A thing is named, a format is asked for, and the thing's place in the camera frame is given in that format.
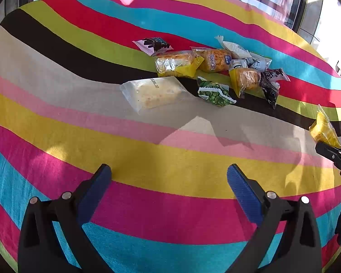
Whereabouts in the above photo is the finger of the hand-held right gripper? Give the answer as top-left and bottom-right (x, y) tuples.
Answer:
(315, 142), (341, 183)

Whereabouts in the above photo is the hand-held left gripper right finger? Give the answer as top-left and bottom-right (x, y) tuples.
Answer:
(227, 163), (322, 273)

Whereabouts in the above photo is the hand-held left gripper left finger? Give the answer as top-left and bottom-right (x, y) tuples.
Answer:
(18, 163), (114, 273)

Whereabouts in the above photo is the yellow bread snack packet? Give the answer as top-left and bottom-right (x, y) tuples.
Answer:
(229, 68), (262, 99)
(309, 105), (341, 148)
(154, 50), (205, 78)

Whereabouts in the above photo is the white blue patterned snack packet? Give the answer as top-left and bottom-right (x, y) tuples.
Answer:
(246, 53), (273, 71)

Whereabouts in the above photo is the striped tablecloth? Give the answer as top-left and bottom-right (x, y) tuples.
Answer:
(0, 0), (341, 273)

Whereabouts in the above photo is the pink black snack packet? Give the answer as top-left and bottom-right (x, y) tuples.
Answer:
(260, 68), (290, 82)
(133, 37), (174, 56)

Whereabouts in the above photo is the green snack packet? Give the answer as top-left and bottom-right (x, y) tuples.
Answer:
(197, 77), (236, 107)

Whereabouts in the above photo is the large clear bread packet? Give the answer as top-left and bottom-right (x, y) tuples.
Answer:
(120, 76), (194, 116)

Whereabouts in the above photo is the orange corn snack packet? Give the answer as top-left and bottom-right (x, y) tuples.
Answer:
(191, 47), (233, 73)

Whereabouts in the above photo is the clear white snack packet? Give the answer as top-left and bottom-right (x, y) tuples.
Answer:
(215, 35), (252, 60)

